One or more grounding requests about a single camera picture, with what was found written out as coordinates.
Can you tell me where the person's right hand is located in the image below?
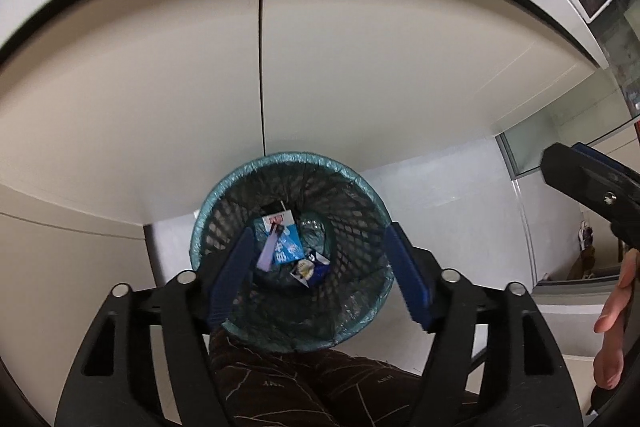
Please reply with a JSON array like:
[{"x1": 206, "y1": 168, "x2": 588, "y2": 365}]
[{"x1": 593, "y1": 249, "x2": 640, "y2": 392}]

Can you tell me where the purple sachet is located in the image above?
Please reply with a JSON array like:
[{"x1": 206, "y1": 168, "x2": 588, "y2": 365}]
[{"x1": 257, "y1": 227, "x2": 284, "y2": 272}]

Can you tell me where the dark blue snack packet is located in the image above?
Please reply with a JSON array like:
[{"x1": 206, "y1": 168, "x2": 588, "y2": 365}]
[{"x1": 289, "y1": 250, "x2": 331, "y2": 289}]

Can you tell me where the glass door panel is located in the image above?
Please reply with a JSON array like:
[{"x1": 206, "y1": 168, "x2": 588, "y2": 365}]
[{"x1": 495, "y1": 69, "x2": 640, "y2": 182}]

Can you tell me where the black mesh bin teal liner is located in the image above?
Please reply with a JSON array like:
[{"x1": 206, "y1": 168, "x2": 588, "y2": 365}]
[{"x1": 189, "y1": 151, "x2": 396, "y2": 354}]

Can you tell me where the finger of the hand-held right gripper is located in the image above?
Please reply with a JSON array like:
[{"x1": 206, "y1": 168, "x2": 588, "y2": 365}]
[
  {"x1": 541, "y1": 142, "x2": 640, "y2": 253},
  {"x1": 572, "y1": 142, "x2": 640, "y2": 188}
]

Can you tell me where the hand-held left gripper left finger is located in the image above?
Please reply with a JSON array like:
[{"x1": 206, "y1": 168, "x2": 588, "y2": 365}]
[{"x1": 54, "y1": 224, "x2": 256, "y2": 427}]

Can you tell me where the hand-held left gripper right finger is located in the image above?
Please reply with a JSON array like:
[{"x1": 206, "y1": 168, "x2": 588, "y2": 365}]
[{"x1": 384, "y1": 222, "x2": 586, "y2": 427}]

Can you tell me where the blue white milk carton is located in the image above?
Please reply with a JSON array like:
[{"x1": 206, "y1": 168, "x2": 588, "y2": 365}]
[{"x1": 261, "y1": 209, "x2": 304, "y2": 269}]

